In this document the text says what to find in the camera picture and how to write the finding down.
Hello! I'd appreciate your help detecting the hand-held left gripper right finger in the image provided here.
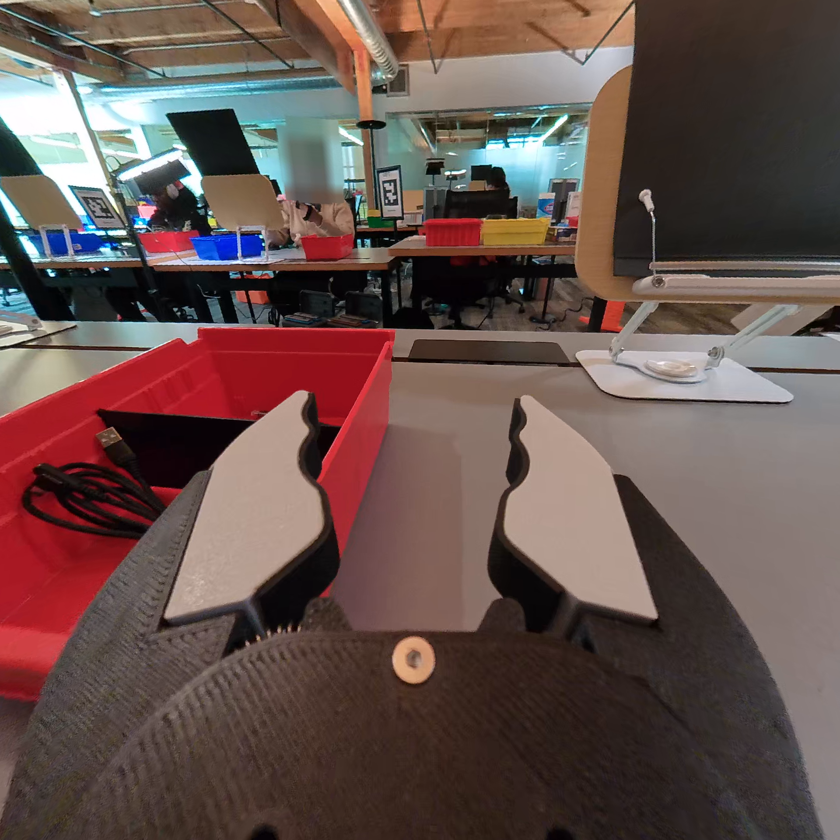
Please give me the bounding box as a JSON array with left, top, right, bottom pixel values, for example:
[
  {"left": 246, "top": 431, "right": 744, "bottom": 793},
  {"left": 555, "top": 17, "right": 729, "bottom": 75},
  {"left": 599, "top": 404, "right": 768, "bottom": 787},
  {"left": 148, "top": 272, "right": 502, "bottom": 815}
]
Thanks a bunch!
[{"left": 487, "top": 395, "right": 660, "bottom": 641}]

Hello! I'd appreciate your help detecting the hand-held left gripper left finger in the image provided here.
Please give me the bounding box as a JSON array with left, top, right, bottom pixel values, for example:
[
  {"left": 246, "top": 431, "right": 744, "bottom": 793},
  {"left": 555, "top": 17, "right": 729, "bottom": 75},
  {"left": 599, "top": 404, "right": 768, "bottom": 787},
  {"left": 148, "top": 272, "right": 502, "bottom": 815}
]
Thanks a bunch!
[{"left": 162, "top": 390, "right": 341, "bottom": 641}]

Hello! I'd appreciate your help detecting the red plastic bin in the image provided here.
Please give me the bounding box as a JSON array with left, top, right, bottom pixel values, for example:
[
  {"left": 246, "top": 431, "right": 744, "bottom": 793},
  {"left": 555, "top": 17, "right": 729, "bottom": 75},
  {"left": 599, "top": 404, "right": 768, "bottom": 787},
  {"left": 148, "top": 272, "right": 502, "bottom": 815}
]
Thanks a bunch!
[{"left": 0, "top": 326, "right": 396, "bottom": 703}]

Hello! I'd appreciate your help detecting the thin black usb cable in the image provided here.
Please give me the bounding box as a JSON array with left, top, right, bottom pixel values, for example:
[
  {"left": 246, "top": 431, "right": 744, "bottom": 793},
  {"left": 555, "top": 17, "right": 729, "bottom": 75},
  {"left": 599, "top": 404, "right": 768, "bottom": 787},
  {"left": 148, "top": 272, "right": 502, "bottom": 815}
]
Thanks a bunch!
[{"left": 21, "top": 427, "right": 168, "bottom": 540}]

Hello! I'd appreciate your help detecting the black desk pad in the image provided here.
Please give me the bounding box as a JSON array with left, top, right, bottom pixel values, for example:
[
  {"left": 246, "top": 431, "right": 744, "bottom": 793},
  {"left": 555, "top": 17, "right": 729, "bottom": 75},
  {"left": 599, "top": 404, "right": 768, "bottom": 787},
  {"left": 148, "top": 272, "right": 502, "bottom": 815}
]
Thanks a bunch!
[{"left": 408, "top": 339, "right": 572, "bottom": 366}]

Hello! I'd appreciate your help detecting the wooden background desk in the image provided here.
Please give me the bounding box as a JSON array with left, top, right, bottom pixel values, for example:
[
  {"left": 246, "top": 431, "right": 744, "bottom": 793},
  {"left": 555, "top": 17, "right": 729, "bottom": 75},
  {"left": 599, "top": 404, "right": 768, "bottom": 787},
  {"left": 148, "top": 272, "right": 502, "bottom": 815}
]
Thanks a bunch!
[
  {"left": 0, "top": 249, "right": 401, "bottom": 326},
  {"left": 387, "top": 238, "right": 578, "bottom": 329}
]

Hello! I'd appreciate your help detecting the orange floor cone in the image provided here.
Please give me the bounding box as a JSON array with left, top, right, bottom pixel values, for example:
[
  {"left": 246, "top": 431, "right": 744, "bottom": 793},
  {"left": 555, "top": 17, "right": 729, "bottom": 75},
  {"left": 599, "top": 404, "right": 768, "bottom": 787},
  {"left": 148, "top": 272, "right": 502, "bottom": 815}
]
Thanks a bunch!
[{"left": 581, "top": 298, "right": 624, "bottom": 332}]

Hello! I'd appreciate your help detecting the black floor case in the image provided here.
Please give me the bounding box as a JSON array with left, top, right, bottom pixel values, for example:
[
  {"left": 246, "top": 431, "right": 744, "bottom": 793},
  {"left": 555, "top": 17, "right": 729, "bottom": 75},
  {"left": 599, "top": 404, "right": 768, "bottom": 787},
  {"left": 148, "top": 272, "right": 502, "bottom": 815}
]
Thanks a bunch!
[
  {"left": 282, "top": 292, "right": 337, "bottom": 328},
  {"left": 341, "top": 292, "right": 385, "bottom": 328}
]

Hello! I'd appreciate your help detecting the blue plastic bin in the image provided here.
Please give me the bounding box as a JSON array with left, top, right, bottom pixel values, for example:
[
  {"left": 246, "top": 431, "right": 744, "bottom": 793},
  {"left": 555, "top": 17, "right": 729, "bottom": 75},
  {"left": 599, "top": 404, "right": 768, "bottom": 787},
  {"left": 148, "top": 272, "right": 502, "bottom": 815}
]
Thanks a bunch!
[
  {"left": 29, "top": 231, "right": 106, "bottom": 257},
  {"left": 190, "top": 234, "right": 265, "bottom": 261}
]

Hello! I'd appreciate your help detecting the ribbed yellow bin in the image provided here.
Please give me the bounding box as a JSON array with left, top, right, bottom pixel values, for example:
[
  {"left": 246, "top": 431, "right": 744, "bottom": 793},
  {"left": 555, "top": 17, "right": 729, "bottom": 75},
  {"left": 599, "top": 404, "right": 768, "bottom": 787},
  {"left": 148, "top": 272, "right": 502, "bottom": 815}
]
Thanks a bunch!
[{"left": 481, "top": 218, "right": 551, "bottom": 245}]

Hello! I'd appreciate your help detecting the ribbed red bin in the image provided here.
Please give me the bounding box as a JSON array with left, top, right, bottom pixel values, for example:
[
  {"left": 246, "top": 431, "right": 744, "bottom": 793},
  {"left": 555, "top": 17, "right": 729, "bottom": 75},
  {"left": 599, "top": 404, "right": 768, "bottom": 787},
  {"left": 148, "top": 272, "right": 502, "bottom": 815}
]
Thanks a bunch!
[{"left": 423, "top": 218, "right": 484, "bottom": 247}]

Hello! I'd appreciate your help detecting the black white marker sign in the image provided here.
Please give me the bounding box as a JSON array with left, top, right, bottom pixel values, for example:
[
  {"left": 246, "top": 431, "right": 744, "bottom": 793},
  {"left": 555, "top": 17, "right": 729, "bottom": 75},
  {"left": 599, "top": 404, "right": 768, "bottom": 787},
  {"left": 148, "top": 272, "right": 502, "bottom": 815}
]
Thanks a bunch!
[
  {"left": 376, "top": 165, "right": 404, "bottom": 221},
  {"left": 69, "top": 185, "right": 129, "bottom": 231}
]

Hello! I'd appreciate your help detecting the black pole lamp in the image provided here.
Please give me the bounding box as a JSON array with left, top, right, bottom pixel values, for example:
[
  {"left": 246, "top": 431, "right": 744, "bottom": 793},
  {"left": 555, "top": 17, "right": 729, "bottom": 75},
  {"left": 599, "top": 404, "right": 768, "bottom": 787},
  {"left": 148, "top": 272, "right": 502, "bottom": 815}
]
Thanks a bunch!
[{"left": 357, "top": 119, "right": 388, "bottom": 221}]

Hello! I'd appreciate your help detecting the black monitor pale frame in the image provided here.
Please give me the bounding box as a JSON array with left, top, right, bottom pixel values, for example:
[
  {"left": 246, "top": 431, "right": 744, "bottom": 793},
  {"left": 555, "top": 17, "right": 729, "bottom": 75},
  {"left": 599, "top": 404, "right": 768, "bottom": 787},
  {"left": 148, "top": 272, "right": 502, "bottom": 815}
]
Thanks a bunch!
[{"left": 575, "top": 0, "right": 840, "bottom": 304}]

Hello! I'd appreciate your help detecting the silver ceiling duct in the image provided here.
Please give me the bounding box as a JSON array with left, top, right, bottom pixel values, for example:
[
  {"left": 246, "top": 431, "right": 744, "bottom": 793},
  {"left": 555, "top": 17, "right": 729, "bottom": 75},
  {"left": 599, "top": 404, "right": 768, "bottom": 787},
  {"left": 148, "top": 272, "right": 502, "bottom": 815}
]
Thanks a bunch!
[{"left": 335, "top": 0, "right": 401, "bottom": 80}]

